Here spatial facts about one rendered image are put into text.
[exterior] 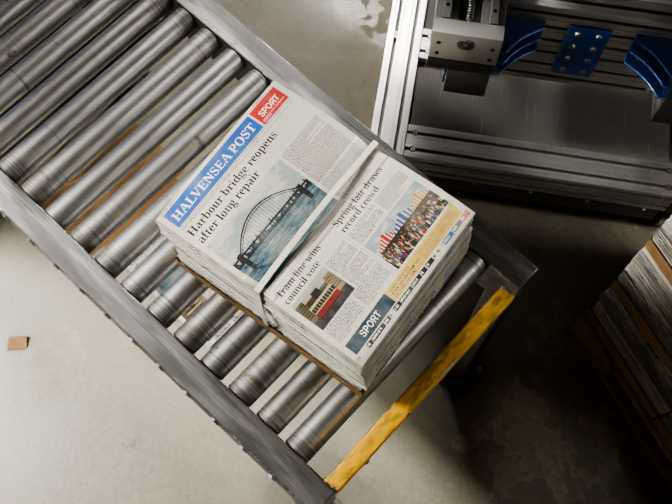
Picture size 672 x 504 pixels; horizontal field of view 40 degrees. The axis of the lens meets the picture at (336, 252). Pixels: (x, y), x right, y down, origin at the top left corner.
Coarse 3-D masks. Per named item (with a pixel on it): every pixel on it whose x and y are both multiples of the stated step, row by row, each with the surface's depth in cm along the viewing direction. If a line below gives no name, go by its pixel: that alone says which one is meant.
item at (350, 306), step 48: (384, 192) 134; (432, 192) 133; (336, 240) 131; (384, 240) 131; (432, 240) 131; (288, 288) 129; (336, 288) 129; (384, 288) 128; (432, 288) 136; (288, 336) 144; (336, 336) 126; (384, 336) 126
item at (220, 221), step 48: (288, 96) 139; (240, 144) 136; (288, 144) 136; (336, 144) 136; (192, 192) 134; (240, 192) 134; (288, 192) 134; (192, 240) 131; (240, 240) 131; (240, 288) 134
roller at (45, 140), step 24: (168, 24) 170; (192, 24) 172; (144, 48) 169; (168, 48) 171; (120, 72) 167; (144, 72) 170; (96, 96) 166; (48, 120) 164; (72, 120) 164; (24, 144) 162; (48, 144) 163; (0, 168) 161; (24, 168) 162
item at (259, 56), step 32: (192, 0) 172; (192, 32) 179; (224, 32) 170; (256, 64) 168; (288, 64) 168; (320, 96) 165; (352, 128) 163; (480, 224) 157; (480, 256) 155; (512, 256) 155; (512, 288) 155
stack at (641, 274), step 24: (648, 264) 177; (624, 288) 193; (648, 288) 182; (600, 312) 211; (624, 312) 199; (648, 312) 187; (576, 336) 230; (624, 336) 206; (600, 360) 223; (624, 360) 211; (648, 360) 200; (624, 384) 215; (648, 384) 204; (624, 408) 224; (648, 432) 222
